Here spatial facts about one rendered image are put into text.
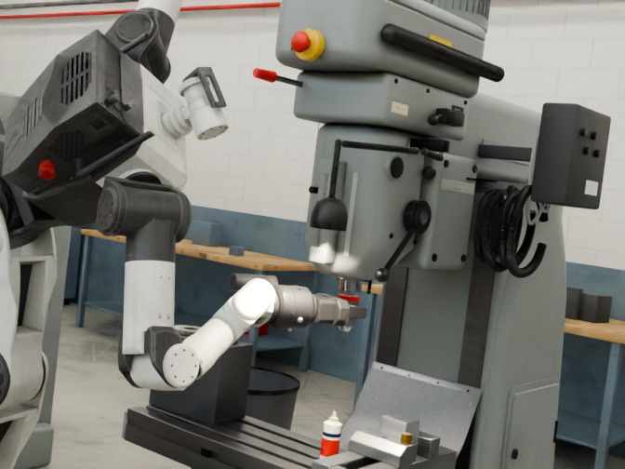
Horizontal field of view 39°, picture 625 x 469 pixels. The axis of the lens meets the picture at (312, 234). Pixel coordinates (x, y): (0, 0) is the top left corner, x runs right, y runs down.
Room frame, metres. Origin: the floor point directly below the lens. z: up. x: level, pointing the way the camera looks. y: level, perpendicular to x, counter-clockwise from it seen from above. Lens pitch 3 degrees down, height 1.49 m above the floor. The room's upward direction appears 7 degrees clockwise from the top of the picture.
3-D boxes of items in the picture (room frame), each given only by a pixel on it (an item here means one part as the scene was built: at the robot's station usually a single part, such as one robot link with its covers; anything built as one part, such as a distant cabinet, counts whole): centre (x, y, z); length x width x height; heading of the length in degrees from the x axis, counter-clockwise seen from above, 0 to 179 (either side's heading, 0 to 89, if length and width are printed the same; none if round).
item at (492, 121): (2.28, -0.40, 1.66); 0.80 x 0.23 x 0.20; 142
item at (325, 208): (1.71, -0.03, 1.44); 0.07 x 0.07 x 0.06
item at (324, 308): (1.85, -0.01, 1.24); 0.13 x 0.12 x 0.10; 29
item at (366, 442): (1.74, -0.19, 0.99); 0.12 x 0.06 x 0.04; 51
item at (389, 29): (1.83, -0.23, 1.79); 0.45 x 0.04 x 0.04; 142
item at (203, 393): (2.18, 0.24, 1.00); 0.22 x 0.12 x 0.20; 56
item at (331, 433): (1.91, -0.09, 0.96); 0.04 x 0.04 x 0.11
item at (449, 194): (2.04, -0.22, 1.47); 0.24 x 0.19 x 0.26; 52
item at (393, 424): (1.79, -0.23, 1.01); 0.06 x 0.05 x 0.06; 51
